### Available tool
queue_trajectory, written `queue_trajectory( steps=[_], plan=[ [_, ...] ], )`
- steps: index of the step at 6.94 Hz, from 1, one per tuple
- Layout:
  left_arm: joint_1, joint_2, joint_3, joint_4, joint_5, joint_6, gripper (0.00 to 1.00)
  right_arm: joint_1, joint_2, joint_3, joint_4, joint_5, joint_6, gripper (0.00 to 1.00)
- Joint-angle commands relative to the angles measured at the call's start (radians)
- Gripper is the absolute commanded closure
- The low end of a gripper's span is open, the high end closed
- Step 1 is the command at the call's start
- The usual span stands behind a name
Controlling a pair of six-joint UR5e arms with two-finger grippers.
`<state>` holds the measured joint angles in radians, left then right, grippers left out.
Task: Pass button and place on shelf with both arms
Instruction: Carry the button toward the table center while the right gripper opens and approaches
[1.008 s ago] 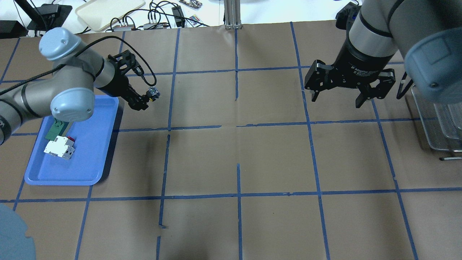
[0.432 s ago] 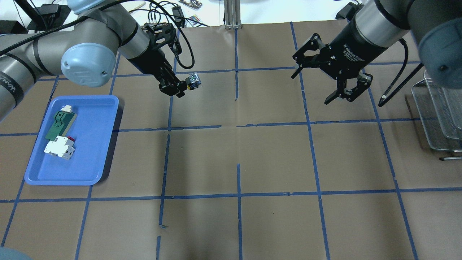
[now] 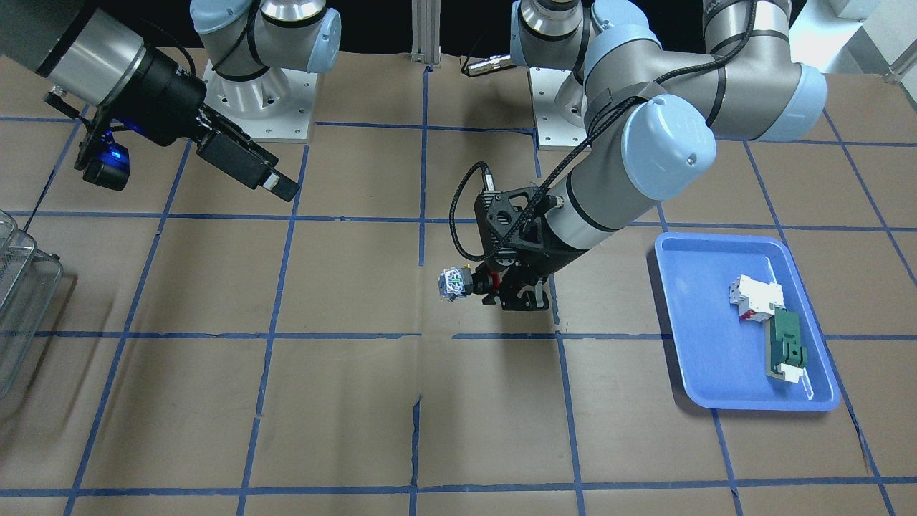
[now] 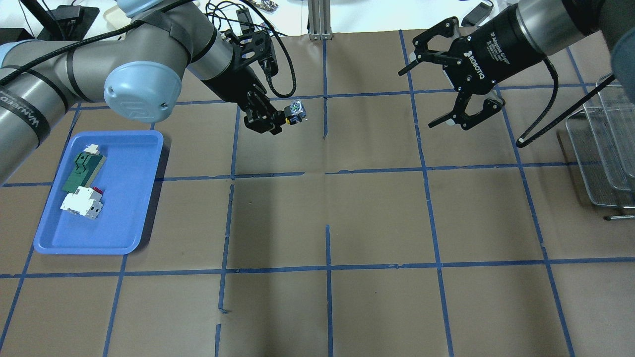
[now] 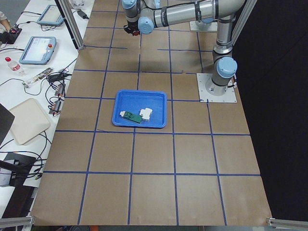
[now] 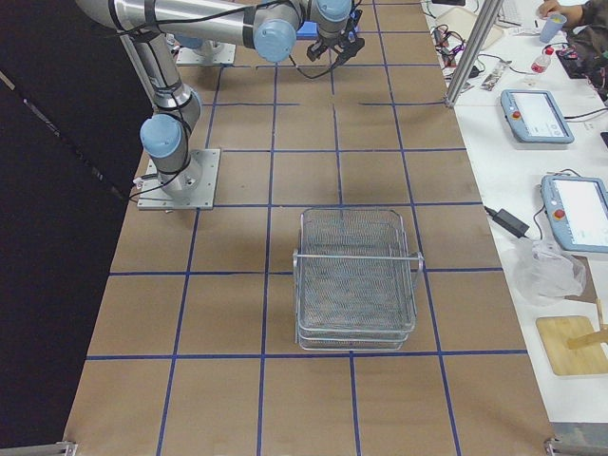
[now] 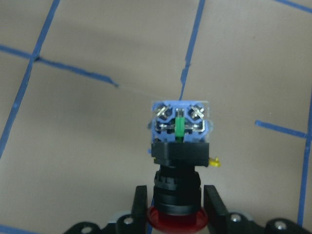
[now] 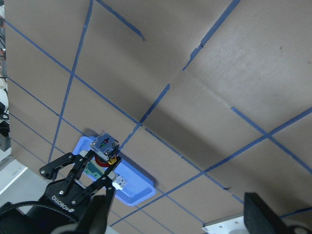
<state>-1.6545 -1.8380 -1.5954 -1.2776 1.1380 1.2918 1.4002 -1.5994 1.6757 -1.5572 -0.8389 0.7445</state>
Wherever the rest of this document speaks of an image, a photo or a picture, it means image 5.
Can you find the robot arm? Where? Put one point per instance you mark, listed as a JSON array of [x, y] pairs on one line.
[[214, 16]]

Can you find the white circuit breaker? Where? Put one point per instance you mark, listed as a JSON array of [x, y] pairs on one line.
[[146, 114]]

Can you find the blue plastic tray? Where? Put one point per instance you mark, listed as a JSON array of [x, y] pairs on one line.
[[135, 100]]

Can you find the green terminal block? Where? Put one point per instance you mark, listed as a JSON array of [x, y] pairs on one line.
[[131, 116]]

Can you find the black power adapter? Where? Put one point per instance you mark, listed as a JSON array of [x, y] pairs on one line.
[[82, 14]]

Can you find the near teach pendant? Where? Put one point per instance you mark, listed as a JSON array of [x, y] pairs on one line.
[[38, 50]]

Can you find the teach pendant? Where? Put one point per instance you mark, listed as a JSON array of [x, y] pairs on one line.
[[38, 50], [50, 17]]

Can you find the far teach pendant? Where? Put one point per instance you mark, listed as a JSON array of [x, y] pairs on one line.
[[50, 17]]

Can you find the plastic water bottle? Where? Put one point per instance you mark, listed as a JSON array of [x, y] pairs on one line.
[[15, 66]]

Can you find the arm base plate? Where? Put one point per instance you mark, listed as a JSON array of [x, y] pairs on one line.
[[200, 26], [211, 93]]

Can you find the aluminium frame post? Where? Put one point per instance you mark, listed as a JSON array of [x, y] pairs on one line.
[[71, 25]]

